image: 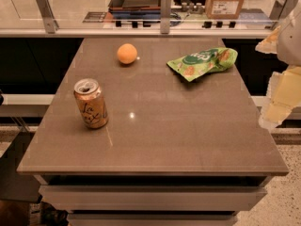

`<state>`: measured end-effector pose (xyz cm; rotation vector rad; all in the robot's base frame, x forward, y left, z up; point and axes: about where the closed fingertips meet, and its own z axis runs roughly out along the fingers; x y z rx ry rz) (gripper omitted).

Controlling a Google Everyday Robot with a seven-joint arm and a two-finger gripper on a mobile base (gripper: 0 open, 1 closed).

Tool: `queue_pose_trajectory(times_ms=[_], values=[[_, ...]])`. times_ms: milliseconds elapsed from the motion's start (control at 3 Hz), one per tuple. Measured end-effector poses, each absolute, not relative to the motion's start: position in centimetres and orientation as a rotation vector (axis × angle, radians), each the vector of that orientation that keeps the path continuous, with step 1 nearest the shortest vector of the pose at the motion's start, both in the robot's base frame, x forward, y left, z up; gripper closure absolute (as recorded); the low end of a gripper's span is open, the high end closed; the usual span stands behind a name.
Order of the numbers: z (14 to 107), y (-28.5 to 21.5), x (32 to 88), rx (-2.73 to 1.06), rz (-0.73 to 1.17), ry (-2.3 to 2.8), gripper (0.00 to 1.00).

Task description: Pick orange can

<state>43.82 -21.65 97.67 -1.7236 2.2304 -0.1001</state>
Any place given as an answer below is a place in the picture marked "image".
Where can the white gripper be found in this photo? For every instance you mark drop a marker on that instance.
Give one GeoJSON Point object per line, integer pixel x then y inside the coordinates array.
{"type": "Point", "coordinates": [292, 38]}

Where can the orange La Croix can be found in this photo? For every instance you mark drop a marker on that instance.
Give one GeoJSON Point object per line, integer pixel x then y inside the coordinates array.
{"type": "Point", "coordinates": [90, 101]}

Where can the green snack bag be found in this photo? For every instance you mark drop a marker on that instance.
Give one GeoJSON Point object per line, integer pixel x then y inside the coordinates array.
{"type": "Point", "coordinates": [214, 60]}

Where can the brown cardboard box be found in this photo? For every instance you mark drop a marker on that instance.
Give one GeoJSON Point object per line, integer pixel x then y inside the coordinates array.
{"type": "Point", "coordinates": [223, 9]}

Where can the grey cabinet with drawers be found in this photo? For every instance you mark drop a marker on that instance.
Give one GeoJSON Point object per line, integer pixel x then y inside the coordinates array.
{"type": "Point", "coordinates": [173, 153]}

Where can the orange fruit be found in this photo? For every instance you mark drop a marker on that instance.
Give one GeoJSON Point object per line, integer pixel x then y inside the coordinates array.
{"type": "Point", "coordinates": [127, 53]}

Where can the right metal railing post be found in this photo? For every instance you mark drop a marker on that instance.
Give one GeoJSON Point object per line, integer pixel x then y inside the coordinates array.
{"type": "Point", "coordinates": [280, 10]}

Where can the metal railing post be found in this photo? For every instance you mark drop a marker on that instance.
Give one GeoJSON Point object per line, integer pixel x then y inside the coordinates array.
{"type": "Point", "coordinates": [165, 16]}
{"type": "Point", "coordinates": [48, 18]}
{"type": "Point", "coordinates": [280, 10]}

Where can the middle metal railing post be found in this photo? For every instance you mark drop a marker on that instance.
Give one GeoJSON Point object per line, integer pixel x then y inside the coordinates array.
{"type": "Point", "coordinates": [165, 16]}

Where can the left metal railing post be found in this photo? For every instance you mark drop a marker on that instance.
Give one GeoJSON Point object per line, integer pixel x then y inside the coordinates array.
{"type": "Point", "coordinates": [48, 18]}

